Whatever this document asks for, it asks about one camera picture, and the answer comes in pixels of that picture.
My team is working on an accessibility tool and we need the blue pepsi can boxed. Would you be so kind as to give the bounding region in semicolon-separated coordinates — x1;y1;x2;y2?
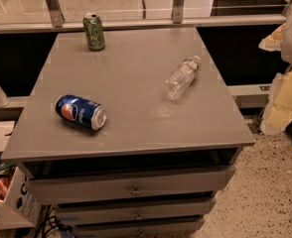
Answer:
55;94;107;131

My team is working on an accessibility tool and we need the grey drawer cabinet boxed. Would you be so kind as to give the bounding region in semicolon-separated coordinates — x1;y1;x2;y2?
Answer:
2;28;253;238

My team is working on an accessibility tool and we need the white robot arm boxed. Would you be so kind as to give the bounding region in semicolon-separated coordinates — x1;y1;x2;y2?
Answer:
258;13;292;135

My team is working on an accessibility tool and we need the clear plastic water bottle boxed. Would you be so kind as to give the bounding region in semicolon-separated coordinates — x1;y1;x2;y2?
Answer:
163;56;201;100

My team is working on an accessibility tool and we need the white cardboard box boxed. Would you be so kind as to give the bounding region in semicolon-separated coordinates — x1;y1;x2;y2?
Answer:
0;169;42;230

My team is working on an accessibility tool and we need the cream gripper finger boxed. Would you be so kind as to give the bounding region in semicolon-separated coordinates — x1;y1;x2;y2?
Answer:
260;70;292;135
258;24;285;52

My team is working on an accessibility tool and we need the black floor cable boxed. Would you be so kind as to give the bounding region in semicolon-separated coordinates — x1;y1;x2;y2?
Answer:
33;205;75;238

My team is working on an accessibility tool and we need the metal railing frame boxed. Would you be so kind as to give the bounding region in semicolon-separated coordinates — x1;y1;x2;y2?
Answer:
0;0;292;34

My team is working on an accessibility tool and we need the green soda can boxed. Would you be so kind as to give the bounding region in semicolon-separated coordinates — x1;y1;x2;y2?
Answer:
82;13;105;51

